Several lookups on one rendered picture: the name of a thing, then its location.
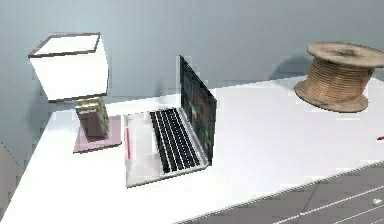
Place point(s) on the white table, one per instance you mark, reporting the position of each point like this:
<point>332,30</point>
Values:
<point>266,140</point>

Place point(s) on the small red object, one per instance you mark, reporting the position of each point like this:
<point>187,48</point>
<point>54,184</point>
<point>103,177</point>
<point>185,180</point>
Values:
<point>381,138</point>

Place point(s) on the silver open laptop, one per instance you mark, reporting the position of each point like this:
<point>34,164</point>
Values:
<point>173,140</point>

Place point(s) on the white shade table lamp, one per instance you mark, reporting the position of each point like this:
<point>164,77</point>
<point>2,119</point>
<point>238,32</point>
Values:
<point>71,73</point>

